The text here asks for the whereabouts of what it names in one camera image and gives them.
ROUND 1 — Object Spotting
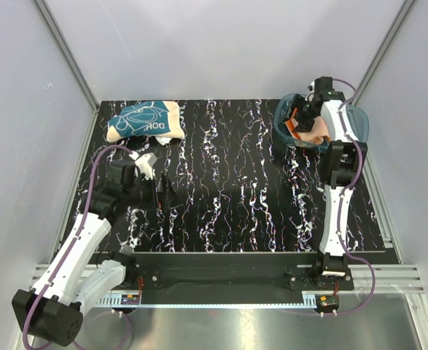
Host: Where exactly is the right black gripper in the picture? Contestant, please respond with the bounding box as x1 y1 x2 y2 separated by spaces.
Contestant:
279 94 319 133

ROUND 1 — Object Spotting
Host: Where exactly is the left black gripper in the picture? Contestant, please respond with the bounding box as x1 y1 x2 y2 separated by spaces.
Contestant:
123 173 182 211

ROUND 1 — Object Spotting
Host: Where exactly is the orange Doraemon towel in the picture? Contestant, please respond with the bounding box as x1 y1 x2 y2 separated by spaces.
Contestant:
284 108 331 145

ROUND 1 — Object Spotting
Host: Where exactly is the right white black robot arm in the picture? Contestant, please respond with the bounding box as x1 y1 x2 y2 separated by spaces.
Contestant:
292 77 367 289

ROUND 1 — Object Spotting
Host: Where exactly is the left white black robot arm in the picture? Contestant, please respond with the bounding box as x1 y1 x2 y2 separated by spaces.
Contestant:
12 163 181 349

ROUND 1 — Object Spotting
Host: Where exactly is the blue transparent plastic tray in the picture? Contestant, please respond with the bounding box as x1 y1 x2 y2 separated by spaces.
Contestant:
272 93 369 152

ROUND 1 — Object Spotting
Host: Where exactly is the teal Doraemon towel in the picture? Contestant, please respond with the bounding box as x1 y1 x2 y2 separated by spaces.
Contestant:
106 101 185 145

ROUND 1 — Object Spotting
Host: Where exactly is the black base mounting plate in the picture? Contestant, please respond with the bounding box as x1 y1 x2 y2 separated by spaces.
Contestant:
116 252 354 308

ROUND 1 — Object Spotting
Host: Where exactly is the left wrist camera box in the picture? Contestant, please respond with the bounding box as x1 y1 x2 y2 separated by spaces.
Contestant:
129 152 157 180

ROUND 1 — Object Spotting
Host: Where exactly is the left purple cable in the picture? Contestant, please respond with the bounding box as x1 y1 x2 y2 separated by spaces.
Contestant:
22 144 137 350

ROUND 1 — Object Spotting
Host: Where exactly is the aluminium rail frame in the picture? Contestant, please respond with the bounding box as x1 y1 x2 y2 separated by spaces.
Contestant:
27 262 426 295

